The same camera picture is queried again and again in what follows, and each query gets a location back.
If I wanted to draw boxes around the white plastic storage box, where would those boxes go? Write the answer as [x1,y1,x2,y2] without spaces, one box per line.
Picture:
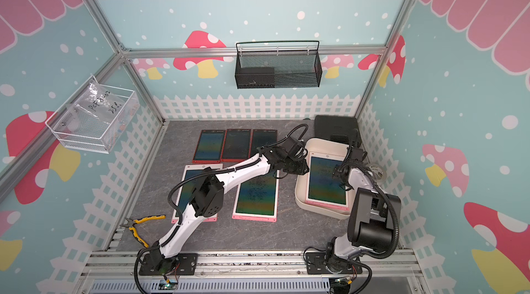
[295,138,356,219]

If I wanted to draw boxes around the red writing tablet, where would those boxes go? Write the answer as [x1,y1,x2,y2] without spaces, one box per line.
[249,129,277,157]
[193,130,226,164]
[221,129,252,162]

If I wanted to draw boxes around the pink writing tablet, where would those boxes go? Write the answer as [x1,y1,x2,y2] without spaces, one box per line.
[232,172,279,222]
[305,152,349,211]
[175,164,223,212]

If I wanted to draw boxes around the red writing tablet top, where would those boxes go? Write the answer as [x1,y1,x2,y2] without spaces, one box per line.
[193,130,226,164]

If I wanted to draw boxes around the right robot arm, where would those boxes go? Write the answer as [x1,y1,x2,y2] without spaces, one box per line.
[324,146,401,273]

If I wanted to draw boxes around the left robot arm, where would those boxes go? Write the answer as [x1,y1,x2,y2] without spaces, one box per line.
[133,137,309,275]

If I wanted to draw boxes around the black box in basket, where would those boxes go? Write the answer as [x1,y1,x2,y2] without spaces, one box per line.
[235,67,275,89]

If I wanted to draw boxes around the clear tape roll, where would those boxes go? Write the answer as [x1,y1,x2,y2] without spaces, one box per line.
[368,163,387,184]

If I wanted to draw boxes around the black plastic tool case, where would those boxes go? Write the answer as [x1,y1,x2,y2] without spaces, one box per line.
[314,115,362,147]

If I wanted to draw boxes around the green circuit board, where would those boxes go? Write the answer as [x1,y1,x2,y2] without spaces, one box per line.
[159,280,179,291]

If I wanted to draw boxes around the clear plastic bag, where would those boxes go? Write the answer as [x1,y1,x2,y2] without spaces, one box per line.
[63,79,124,137]

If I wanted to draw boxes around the black mesh wall basket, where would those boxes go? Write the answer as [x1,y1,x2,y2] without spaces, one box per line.
[235,40,322,88]

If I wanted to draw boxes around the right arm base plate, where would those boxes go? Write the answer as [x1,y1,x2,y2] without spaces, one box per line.
[304,251,363,275]

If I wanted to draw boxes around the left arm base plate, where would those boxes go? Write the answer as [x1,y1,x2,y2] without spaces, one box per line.
[139,253,198,276]

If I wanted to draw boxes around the yellow handled pliers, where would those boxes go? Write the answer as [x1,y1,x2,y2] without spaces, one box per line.
[119,214,166,249]

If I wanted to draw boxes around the white wire wall basket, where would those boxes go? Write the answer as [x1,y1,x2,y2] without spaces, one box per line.
[45,76,140,154]

